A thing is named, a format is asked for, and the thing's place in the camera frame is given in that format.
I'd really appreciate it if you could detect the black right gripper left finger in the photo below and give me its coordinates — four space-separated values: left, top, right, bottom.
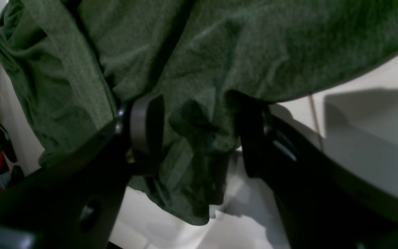
0 94 164 249

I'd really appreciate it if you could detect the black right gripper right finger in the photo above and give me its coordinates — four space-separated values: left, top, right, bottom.
239 94 398 249

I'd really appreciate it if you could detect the dark green t-shirt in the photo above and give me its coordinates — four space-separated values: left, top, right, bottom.
0 0 398 226

